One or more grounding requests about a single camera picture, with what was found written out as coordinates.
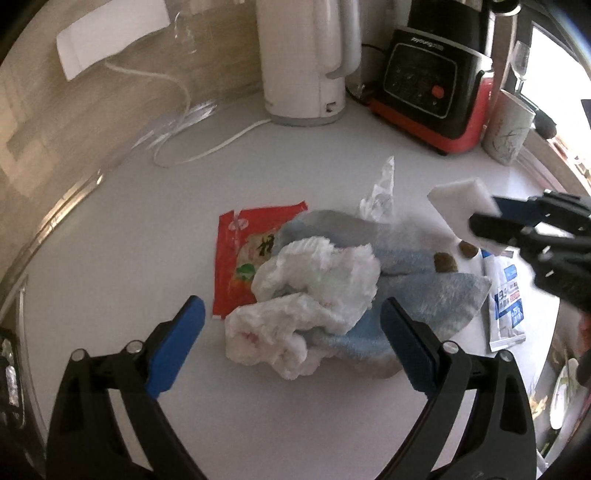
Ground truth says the clear plastic wrapper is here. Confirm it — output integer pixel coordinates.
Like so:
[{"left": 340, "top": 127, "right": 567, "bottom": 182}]
[{"left": 358, "top": 156, "right": 399, "bottom": 225}]

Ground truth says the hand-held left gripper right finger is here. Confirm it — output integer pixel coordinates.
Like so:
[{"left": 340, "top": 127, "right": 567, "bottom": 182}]
[{"left": 379, "top": 296, "right": 539, "bottom": 480}]

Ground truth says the wine glass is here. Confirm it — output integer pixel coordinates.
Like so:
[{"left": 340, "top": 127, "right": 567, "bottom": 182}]
[{"left": 510, "top": 41, "right": 531, "bottom": 96}]

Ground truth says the white sponge block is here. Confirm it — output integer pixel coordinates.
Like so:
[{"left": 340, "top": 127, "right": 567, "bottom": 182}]
[{"left": 427, "top": 178, "right": 509, "bottom": 256}]

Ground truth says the black stove with foil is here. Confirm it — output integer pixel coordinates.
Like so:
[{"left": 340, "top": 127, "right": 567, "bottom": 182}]
[{"left": 0, "top": 324, "right": 22, "bottom": 422}]

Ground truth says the white plate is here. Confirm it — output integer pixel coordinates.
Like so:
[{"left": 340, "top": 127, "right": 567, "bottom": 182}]
[{"left": 549, "top": 357, "right": 583, "bottom": 430}]

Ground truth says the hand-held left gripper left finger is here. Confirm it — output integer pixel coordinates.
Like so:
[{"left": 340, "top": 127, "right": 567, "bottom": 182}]
[{"left": 46, "top": 295, "right": 206, "bottom": 480}]

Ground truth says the white wall socket cover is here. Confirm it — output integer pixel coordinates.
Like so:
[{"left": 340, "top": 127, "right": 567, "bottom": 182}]
[{"left": 56, "top": 0, "right": 172, "bottom": 82}]

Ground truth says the steel sink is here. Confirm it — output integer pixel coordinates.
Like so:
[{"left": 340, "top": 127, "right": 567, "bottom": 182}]
[{"left": 531, "top": 323, "right": 591, "bottom": 467}]

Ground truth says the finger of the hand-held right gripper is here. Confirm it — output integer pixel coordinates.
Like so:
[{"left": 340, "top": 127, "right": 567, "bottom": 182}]
[
  {"left": 492, "top": 190, "right": 591, "bottom": 228},
  {"left": 468, "top": 213, "right": 578, "bottom": 254}
]

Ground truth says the white tissue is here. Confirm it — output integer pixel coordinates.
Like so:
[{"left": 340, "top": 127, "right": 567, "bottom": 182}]
[{"left": 225, "top": 236, "right": 382, "bottom": 381}]

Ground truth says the light blue towel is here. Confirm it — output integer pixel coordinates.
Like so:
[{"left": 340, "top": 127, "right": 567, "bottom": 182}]
[{"left": 277, "top": 210, "right": 493, "bottom": 380}]

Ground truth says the blue and white packet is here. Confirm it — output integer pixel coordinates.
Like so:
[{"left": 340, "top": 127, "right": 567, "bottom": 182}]
[{"left": 480, "top": 249, "right": 528, "bottom": 354}]

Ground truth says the red snack wrapper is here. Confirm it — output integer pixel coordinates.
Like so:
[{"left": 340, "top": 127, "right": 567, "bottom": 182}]
[{"left": 211, "top": 200, "right": 309, "bottom": 320}]

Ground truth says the white power cable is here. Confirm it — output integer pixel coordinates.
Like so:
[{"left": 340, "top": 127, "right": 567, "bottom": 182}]
[{"left": 105, "top": 59, "right": 273, "bottom": 168}]

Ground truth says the white patterned cup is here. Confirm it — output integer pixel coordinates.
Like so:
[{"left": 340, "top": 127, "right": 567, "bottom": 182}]
[{"left": 482, "top": 88, "right": 537, "bottom": 167}]

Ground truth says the window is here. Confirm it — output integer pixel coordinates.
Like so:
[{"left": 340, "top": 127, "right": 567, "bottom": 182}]
[{"left": 526, "top": 18, "right": 591, "bottom": 185}]

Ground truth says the white electric kettle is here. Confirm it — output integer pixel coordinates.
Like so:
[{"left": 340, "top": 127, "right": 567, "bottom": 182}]
[{"left": 255, "top": 0, "right": 363, "bottom": 127}]

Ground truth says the black power cable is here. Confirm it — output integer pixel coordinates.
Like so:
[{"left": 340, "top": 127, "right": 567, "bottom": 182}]
[{"left": 346, "top": 43, "right": 393, "bottom": 105}]

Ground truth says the red and black blender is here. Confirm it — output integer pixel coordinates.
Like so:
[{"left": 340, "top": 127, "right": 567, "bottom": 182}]
[{"left": 367, "top": 0, "right": 498, "bottom": 157}]

